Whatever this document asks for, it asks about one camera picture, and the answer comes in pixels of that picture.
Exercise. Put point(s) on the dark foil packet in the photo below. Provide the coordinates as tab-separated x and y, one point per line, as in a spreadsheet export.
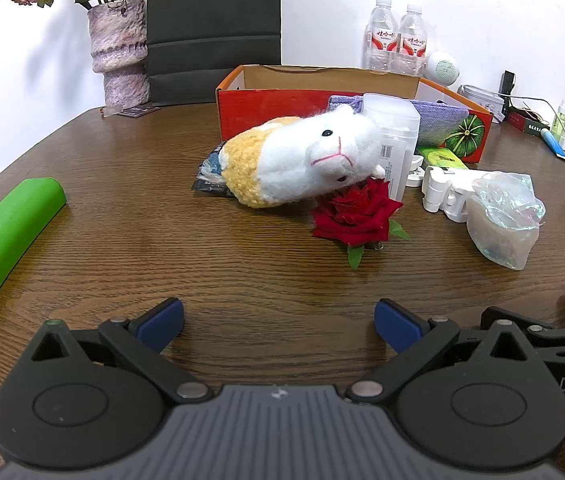
207	174

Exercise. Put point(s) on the clear water bottle red label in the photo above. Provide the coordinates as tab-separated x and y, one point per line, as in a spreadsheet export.
381	35
412	40

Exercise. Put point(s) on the green foam wrist rest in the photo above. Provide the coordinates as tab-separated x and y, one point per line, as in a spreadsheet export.
2	240

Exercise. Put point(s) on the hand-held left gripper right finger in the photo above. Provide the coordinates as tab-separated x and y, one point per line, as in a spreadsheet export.
398	325

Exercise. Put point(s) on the black power adapter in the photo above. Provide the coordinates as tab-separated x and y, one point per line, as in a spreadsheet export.
507	85

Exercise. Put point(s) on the small clear spray bottle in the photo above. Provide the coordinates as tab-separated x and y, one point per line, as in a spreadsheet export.
559	122

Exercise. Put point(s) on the white robot speaker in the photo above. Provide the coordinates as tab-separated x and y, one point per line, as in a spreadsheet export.
445	67

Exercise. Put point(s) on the red rose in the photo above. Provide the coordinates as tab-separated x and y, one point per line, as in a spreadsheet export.
357	215

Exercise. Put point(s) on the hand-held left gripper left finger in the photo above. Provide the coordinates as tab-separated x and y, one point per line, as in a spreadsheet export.
161	319

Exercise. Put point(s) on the mottled purple vase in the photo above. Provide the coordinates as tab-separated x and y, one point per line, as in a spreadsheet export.
117	50

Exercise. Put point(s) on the small dark card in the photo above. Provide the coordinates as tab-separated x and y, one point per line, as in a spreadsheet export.
137	111

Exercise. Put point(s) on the black paper bag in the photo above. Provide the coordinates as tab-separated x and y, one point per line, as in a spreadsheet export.
212	20

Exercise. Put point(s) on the white plastic clip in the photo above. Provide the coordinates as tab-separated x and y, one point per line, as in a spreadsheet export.
442	191

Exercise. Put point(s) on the dark flat box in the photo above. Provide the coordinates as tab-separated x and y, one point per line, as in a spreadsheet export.
524	124

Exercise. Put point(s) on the white and yellow plush toy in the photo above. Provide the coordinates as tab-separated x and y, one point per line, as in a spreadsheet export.
312	155

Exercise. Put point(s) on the clear plastic cotton swab container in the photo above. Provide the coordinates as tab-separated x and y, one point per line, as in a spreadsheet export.
397	130

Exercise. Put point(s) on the red cardboard box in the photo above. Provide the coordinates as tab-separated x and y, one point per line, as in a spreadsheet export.
272	107

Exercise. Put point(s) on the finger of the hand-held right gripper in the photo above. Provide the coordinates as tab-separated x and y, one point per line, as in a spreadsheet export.
542	327

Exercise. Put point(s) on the green tissue packet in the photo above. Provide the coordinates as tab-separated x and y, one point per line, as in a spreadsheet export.
442	156

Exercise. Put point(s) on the purple knitted cloth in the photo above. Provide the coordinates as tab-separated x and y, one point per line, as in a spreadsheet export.
437	120

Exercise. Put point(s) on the blue and white tube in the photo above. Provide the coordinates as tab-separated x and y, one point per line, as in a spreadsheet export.
556	146

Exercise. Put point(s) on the white floral tin box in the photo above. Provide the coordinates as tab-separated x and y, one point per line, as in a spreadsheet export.
484	101

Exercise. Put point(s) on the clear plastic bag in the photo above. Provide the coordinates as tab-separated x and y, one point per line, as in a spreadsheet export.
502	225

